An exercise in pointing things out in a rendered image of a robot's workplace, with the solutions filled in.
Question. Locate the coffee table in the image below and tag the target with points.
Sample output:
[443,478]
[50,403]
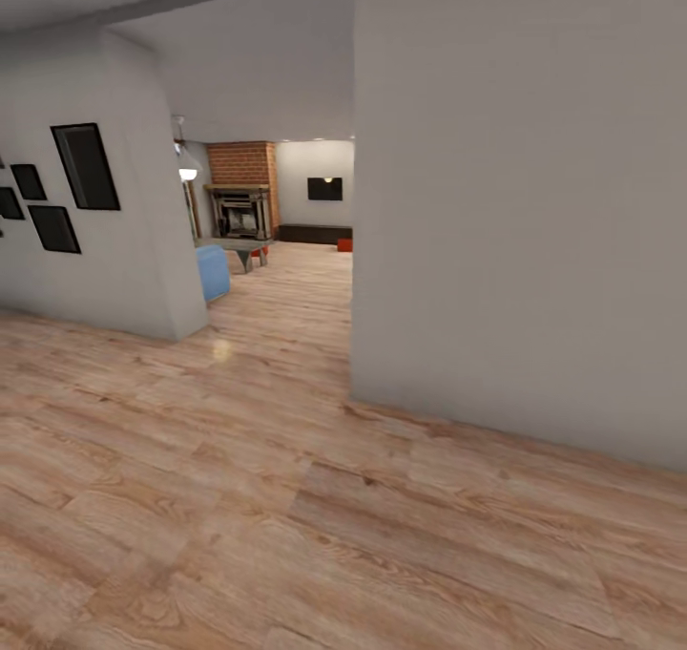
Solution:
[245,249]

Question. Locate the cabinet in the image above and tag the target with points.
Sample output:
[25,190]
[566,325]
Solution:
[314,234]

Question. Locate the wood fireplace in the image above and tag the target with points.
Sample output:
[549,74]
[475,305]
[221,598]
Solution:
[241,214]

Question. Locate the sofa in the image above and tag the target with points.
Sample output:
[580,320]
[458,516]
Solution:
[213,270]

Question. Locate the wall mounted tv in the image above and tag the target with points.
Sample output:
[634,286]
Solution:
[325,188]

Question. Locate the room light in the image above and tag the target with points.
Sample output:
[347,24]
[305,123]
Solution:
[184,161]

